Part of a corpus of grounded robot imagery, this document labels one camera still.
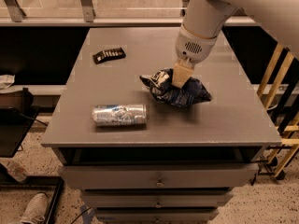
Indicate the white sneaker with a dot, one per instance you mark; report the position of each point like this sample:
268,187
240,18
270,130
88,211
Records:
36,209

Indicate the grey drawer cabinet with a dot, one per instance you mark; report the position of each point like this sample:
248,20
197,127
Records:
232,128

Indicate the crumpled white paper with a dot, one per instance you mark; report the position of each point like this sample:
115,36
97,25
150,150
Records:
6,81

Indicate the bottom grey drawer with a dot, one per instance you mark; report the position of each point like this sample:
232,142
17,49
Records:
155,215

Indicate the black snack bar wrapper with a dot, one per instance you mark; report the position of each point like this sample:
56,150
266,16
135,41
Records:
108,55

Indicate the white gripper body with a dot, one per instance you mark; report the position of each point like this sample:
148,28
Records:
192,47

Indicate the black side table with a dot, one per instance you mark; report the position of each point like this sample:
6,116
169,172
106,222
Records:
17,114

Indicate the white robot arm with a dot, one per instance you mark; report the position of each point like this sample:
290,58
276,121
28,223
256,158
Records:
204,19

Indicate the top grey drawer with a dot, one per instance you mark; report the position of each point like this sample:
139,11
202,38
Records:
222,175

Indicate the grey drawer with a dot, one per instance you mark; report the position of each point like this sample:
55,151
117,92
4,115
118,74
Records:
222,175
156,198
155,215

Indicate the metal railing ledge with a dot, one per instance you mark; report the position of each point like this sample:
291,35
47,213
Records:
102,22

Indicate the silver redbull can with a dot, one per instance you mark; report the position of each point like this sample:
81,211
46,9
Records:
119,115

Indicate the blue chip bag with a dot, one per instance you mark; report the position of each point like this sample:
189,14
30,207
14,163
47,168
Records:
161,88

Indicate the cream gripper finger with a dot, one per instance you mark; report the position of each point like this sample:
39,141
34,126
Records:
181,73

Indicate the middle grey drawer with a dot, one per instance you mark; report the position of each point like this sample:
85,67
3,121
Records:
156,198

